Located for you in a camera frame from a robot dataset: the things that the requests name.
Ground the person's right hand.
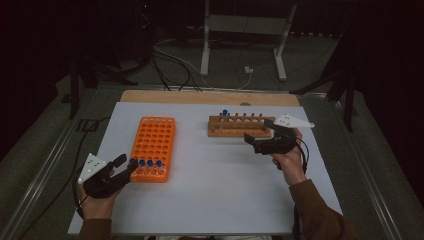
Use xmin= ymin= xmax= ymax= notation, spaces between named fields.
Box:
xmin=271 ymin=129 xmax=308 ymax=187

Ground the orange plastic tube rack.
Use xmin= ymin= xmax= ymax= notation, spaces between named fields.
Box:
xmin=125 ymin=115 xmax=177 ymax=184

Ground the wooden tube rack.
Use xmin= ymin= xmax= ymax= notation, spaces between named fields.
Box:
xmin=207 ymin=114 xmax=277 ymax=139

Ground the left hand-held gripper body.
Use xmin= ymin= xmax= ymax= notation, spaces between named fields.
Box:
xmin=78 ymin=153 xmax=131 ymax=200

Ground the black tripod stand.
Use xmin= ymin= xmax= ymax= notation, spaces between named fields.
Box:
xmin=289 ymin=66 xmax=358 ymax=133
xmin=68 ymin=56 xmax=139 ymax=120

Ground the person's left hand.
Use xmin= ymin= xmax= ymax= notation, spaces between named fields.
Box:
xmin=77 ymin=183 xmax=121 ymax=221

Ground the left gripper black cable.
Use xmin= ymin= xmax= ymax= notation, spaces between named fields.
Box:
xmin=71 ymin=166 xmax=88 ymax=220

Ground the aluminium frame rail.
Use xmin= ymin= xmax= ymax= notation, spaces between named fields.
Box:
xmin=328 ymin=96 xmax=405 ymax=240
xmin=0 ymin=87 xmax=101 ymax=240

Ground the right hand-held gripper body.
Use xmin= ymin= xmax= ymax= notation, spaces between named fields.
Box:
xmin=254 ymin=114 xmax=315 ymax=155

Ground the white table mat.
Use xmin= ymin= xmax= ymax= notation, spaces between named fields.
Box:
xmin=67 ymin=101 xmax=349 ymax=236

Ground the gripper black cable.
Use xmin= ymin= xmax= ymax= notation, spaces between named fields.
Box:
xmin=292 ymin=135 xmax=311 ymax=240
xmin=71 ymin=166 xmax=88 ymax=220

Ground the long black floor cable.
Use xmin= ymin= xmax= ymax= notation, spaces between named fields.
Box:
xmin=16 ymin=115 xmax=113 ymax=240

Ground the dark equipment rack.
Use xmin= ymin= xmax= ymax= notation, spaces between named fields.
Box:
xmin=109 ymin=0 xmax=158 ymax=68

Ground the white metal stand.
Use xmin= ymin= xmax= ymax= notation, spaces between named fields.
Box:
xmin=199 ymin=0 xmax=298 ymax=82

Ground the white floor cable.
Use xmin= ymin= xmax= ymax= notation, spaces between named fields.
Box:
xmin=153 ymin=39 xmax=253 ymax=91

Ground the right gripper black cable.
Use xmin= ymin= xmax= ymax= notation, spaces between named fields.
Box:
xmin=292 ymin=135 xmax=311 ymax=240

